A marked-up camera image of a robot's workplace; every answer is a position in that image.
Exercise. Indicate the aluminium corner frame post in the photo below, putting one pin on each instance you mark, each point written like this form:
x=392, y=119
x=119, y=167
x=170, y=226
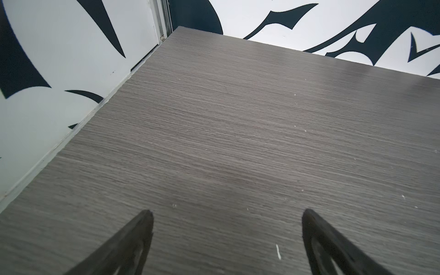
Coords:
x=162, y=19

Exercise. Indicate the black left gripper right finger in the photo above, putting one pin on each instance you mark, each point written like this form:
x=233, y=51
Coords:
x=327, y=248

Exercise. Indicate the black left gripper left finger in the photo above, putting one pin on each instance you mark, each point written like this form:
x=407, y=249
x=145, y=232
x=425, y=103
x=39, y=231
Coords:
x=125, y=253

